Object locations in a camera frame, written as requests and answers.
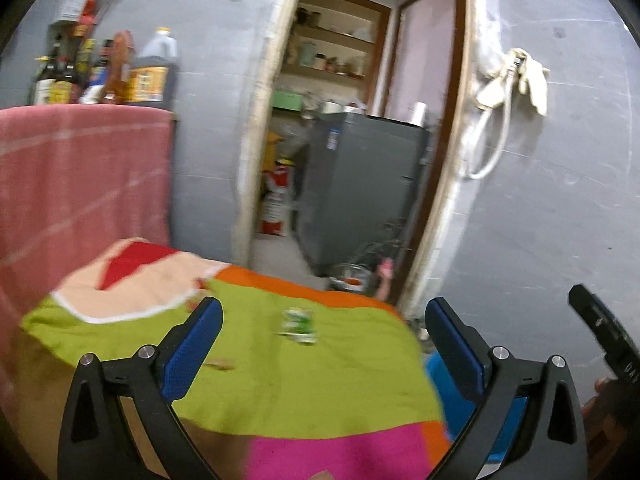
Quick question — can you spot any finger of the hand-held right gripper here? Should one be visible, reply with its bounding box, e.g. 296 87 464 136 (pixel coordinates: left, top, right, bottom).
568 284 621 351

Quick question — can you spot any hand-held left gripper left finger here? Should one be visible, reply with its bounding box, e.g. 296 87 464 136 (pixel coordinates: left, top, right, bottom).
57 296 224 480

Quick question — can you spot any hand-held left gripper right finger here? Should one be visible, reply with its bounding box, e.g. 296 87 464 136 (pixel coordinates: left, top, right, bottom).
424 296 587 480

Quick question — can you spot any green wrapper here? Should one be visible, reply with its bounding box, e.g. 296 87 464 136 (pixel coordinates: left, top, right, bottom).
279 307 318 346

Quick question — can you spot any person's right hand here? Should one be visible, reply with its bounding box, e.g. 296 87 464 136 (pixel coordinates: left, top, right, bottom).
581 376 640 463

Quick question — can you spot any multicolour patchwork blanket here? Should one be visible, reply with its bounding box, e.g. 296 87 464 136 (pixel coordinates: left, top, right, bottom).
10 237 453 480

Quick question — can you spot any pink plastic item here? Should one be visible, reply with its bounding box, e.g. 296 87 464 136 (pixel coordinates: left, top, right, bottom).
377 257 396 301

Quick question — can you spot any metal bowl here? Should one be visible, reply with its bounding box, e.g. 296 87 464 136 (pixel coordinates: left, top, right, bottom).
327 260 381 293

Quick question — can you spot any grey refrigerator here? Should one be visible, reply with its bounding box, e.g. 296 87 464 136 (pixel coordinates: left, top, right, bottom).
295 111 432 278

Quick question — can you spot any pink checked cloth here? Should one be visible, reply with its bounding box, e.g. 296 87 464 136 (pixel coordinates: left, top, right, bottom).
0 105 176 411

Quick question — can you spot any yellow container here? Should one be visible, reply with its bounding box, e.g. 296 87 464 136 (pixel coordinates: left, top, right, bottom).
265 130 286 161

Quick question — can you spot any white rubber glove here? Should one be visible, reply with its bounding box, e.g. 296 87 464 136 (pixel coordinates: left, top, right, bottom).
475 49 521 111
517 52 551 117

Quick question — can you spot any green box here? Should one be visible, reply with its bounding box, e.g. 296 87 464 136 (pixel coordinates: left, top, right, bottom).
271 90 303 111

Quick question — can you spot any crumpled clear plastic bag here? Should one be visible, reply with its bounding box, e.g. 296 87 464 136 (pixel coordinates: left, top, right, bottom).
300 92 368 118

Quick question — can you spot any large dark oil jug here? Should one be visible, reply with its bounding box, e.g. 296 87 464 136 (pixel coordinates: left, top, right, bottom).
127 27 180 110

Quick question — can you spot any dark bottle with yellow label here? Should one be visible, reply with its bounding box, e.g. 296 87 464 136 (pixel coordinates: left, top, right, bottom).
52 35 81 106

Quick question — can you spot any dark sauce bottle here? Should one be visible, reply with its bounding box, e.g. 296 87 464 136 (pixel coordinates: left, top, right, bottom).
34 42 58 106

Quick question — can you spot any wooden shelf unit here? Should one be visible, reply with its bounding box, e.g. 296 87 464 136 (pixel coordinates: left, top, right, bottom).
280 0 393 91

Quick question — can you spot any red hanging bag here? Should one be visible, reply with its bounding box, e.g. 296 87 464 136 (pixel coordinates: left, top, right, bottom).
77 0 98 36

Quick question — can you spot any white hose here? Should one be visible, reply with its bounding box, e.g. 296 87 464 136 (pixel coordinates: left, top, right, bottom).
465 75 516 181

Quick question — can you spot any worn door frame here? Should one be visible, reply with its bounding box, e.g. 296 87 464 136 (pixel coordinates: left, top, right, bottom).
232 0 501 321

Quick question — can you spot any grey wall box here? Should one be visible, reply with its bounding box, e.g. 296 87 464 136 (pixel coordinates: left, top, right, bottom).
55 0 93 23

